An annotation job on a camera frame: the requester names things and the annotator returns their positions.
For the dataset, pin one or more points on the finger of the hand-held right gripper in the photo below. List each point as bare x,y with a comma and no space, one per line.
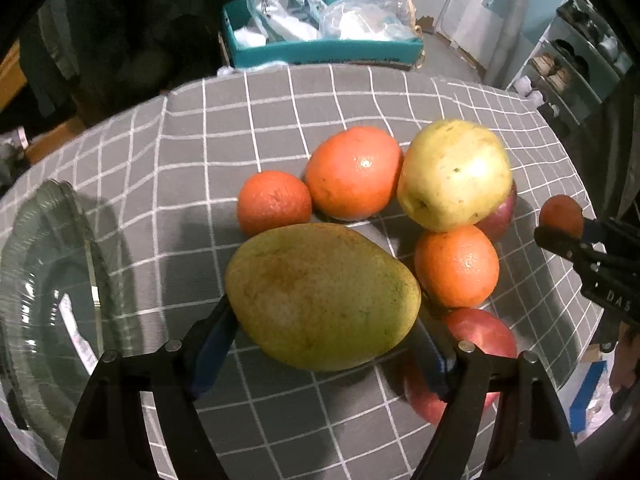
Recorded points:
594,230
560,242

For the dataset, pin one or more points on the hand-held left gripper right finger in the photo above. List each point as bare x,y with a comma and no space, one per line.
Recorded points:
432,366

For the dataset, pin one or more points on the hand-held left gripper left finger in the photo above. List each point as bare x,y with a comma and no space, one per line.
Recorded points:
215,355

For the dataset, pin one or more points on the small tangerine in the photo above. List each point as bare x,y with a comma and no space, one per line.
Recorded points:
560,211

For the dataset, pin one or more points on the red apple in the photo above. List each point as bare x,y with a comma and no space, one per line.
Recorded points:
482,331
501,217

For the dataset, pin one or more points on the green yellow mango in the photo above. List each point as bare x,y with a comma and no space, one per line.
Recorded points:
320,295

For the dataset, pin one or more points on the yellow green apple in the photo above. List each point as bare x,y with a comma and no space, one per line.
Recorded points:
455,175

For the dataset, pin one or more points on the clear glass bowl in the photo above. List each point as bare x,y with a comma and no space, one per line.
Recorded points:
50,270

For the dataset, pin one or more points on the large orange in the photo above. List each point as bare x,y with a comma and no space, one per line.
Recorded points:
352,175

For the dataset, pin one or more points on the medium orange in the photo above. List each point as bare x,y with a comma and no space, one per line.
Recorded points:
456,266

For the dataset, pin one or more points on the blue plastic item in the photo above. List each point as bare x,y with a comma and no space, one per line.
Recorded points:
587,395

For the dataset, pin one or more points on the grey shoe rack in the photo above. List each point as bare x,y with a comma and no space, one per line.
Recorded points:
575,85

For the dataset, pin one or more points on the small dark orange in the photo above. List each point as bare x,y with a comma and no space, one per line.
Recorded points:
274,202

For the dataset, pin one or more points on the grey checked tablecloth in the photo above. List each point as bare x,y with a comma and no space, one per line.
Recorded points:
200,150

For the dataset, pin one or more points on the silver pipe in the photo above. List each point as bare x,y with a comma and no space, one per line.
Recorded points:
512,20

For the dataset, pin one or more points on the white door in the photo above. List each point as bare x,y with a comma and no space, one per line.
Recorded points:
465,5

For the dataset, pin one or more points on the wooden crate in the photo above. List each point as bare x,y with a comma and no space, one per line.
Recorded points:
55,142

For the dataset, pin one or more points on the crumpled grey cloth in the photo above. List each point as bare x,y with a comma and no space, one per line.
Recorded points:
10,165

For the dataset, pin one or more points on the clear plastic bag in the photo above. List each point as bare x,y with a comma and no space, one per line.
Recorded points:
370,17

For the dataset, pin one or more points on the teal cardboard box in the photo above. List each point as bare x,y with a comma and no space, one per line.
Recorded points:
320,52

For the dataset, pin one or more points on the small white packet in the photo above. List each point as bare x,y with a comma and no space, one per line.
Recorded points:
250,36

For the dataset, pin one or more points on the dark hanging coat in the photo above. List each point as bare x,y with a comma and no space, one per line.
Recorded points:
125,35

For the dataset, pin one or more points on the white printed bag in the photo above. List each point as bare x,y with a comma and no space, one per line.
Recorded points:
285,5

